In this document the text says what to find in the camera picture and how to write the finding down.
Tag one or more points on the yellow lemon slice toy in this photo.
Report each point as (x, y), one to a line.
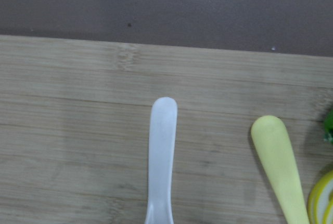
(320, 200)

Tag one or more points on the bamboo cutting board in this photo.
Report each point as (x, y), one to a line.
(75, 122)

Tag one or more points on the yellow plastic spoon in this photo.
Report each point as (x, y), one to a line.
(272, 143)

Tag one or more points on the green toy pepper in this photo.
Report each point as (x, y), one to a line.
(328, 127)

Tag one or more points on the white plastic spoon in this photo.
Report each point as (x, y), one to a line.
(162, 133)

